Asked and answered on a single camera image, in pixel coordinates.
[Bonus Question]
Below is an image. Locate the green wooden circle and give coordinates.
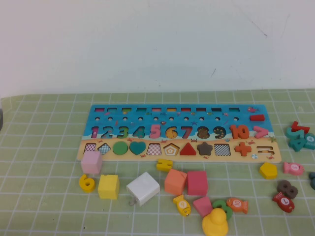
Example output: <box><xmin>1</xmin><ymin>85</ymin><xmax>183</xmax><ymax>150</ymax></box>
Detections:
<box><xmin>112</xmin><ymin>141</ymin><xmax>128</xmax><ymax>155</ymax></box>

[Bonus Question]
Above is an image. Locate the light pink wooden cube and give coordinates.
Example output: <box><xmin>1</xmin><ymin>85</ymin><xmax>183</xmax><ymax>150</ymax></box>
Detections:
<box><xmin>80</xmin><ymin>150</ymin><xmax>103</xmax><ymax>175</ymax></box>

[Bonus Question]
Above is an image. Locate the yellow wooden equals sign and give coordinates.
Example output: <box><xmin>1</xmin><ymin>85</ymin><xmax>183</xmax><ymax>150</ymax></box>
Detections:
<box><xmin>156</xmin><ymin>158</ymin><xmax>174</xmax><ymax>172</ymax></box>

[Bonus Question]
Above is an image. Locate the dark pink wooden cube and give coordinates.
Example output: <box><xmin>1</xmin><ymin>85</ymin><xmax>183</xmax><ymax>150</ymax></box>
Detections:
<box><xmin>186</xmin><ymin>170</ymin><xmax>209</xmax><ymax>197</ymax></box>

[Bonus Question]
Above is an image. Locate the yellow wooden pentagon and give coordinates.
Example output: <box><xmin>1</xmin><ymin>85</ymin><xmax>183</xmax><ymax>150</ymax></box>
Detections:
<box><xmin>259</xmin><ymin>162</ymin><xmax>278</xmax><ymax>180</ymax></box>

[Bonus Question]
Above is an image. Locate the pink trapezoid wooden block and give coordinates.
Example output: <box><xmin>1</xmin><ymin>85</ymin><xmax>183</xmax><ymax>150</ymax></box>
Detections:
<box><xmin>192</xmin><ymin>196</ymin><xmax>214</xmax><ymax>218</ymax></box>

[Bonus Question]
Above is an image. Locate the yellow wooden fish nine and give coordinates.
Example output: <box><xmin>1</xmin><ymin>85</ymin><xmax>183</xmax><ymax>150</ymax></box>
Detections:
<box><xmin>172</xmin><ymin>194</ymin><xmax>191</xmax><ymax>217</ymax></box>

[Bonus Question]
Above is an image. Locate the yellow wooden cube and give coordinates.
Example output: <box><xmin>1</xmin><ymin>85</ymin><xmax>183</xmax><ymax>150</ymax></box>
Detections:
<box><xmin>97</xmin><ymin>174</ymin><xmax>121</xmax><ymax>200</ymax></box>

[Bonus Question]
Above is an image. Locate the red wooden fish seven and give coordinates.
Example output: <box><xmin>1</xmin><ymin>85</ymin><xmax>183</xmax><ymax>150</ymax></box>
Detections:
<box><xmin>272</xmin><ymin>191</ymin><xmax>295</xmax><ymax>213</ymax></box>

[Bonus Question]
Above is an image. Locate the yellow wooden number six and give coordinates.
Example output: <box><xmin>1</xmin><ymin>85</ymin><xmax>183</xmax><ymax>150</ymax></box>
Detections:
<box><xmin>79</xmin><ymin>174</ymin><xmax>96</xmax><ymax>193</ymax></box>

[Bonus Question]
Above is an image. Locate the teal wooden number four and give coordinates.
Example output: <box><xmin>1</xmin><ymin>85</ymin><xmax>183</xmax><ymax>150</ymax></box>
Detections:
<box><xmin>288</xmin><ymin>137</ymin><xmax>308</xmax><ymax>152</ymax></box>

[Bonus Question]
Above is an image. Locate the red wooden number piece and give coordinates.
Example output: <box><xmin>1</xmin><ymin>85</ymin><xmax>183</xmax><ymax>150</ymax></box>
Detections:
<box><xmin>291</xmin><ymin>120</ymin><xmax>311</xmax><ymax>134</ymax></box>

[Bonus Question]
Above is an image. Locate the teal wooden fish four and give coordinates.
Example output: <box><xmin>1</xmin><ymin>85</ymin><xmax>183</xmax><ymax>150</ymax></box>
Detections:
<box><xmin>304</xmin><ymin>132</ymin><xmax>315</xmax><ymax>150</ymax></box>

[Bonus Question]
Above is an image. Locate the pink wooden number five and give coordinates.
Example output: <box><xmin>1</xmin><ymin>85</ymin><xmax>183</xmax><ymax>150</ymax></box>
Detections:
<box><xmin>149</xmin><ymin>124</ymin><xmax>162</xmax><ymax>139</ymax></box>

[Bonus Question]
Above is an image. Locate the red wooden triangle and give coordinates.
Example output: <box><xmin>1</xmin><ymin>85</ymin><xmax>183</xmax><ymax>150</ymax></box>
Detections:
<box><xmin>179</xmin><ymin>142</ymin><xmax>197</xmax><ymax>156</ymax></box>

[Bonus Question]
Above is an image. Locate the teal wooden number five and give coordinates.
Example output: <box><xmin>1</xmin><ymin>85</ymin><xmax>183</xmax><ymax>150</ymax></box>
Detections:
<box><xmin>285</xmin><ymin>126</ymin><xmax>307</xmax><ymax>141</ymax></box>

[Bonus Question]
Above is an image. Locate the green checked tablecloth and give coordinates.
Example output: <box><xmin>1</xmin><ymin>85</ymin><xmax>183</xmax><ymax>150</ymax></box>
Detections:
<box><xmin>0</xmin><ymin>88</ymin><xmax>315</xmax><ymax>236</ymax></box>

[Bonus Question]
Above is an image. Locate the green wooden number three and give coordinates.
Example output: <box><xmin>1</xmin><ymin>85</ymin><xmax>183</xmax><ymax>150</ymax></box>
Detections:
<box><xmin>212</xmin><ymin>199</ymin><xmax>234</xmax><ymax>221</ymax></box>

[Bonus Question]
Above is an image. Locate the orange wooden fish ten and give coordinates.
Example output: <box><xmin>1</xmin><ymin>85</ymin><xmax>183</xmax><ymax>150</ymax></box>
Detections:
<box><xmin>225</xmin><ymin>197</ymin><xmax>249</xmax><ymax>214</ymax></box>

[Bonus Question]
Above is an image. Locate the brown wooden number eight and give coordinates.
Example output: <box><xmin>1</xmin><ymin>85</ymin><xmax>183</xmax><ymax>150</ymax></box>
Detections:
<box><xmin>276</xmin><ymin>179</ymin><xmax>299</xmax><ymax>200</ymax></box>

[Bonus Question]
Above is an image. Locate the pink wooden fish five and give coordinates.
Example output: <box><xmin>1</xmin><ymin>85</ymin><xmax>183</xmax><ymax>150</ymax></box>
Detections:
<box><xmin>283</xmin><ymin>161</ymin><xmax>305</xmax><ymax>176</ymax></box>

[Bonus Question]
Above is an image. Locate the yellow rubber duck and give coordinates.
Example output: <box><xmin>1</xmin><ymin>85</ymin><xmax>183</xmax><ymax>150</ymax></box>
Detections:
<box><xmin>201</xmin><ymin>207</ymin><xmax>229</xmax><ymax>236</ymax></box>

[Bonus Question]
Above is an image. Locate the orange wooden number ten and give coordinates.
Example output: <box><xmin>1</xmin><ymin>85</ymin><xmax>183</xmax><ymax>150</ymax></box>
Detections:
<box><xmin>230</xmin><ymin>124</ymin><xmax>250</xmax><ymax>140</ymax></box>

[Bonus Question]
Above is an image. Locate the pink wooden greater-than sign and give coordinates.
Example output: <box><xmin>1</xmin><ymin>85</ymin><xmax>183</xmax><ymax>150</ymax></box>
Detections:
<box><xmin>253</xmin><ymin>125</ymin><xmax>269</xmax><ymax>139</ymax></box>

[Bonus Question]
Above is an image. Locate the teal wooden heart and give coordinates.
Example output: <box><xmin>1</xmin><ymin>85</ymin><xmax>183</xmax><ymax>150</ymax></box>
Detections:
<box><xmin>129</xmin><ymin>141</ymin><xmax>147</xmax><ymax>156</ymax></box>

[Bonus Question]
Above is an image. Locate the brown wooden star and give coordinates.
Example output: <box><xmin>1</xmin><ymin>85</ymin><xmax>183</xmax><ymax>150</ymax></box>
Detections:
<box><xmin>196</xmin><ymin>141</ymin><xmax>213</xmax><ymax>156</ymax></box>

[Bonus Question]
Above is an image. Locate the orange wooden cube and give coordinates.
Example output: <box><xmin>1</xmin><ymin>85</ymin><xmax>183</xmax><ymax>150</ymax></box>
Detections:
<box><xmin>164</xmin><ymin>168</ymin><xmax>188</xmax><ymax>196</ymax></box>

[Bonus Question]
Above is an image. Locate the orange wooden plus sign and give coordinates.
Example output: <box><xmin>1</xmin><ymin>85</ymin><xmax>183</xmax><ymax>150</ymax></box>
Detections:
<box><xmin>234</xmin><ymin>142</ymin><xmax>252</xmax><ymax>157</ymax></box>

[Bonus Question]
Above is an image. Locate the blue number shape puzzle board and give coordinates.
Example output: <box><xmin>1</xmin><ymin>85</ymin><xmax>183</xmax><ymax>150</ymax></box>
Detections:
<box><xmin>76</xmin><ymin>104</ymin><xmax>282</xmax><ymax>163</ymax></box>

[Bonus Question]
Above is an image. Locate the white charger plug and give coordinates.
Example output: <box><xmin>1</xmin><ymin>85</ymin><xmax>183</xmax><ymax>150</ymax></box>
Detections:
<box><xmin>126</xmin><ymin>171</ymin><xmax>161</xmax><ymax>207</ymax></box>

